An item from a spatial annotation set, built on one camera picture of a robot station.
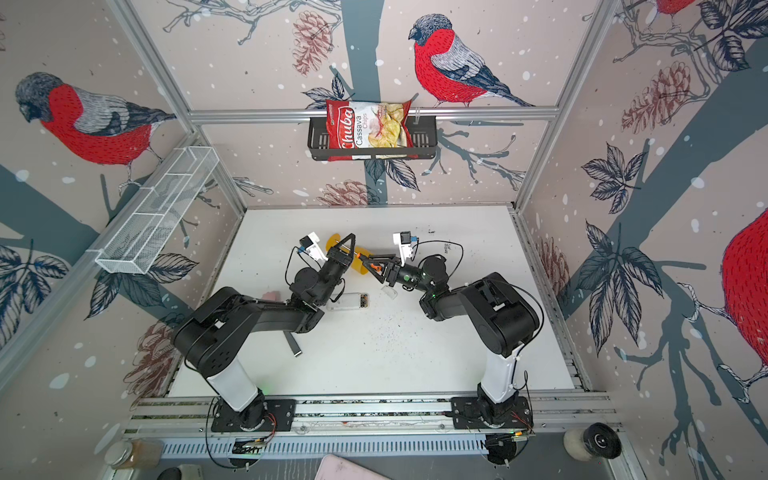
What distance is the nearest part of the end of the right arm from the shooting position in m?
0.71

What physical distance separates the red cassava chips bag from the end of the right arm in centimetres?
37

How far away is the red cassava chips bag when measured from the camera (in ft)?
2.86
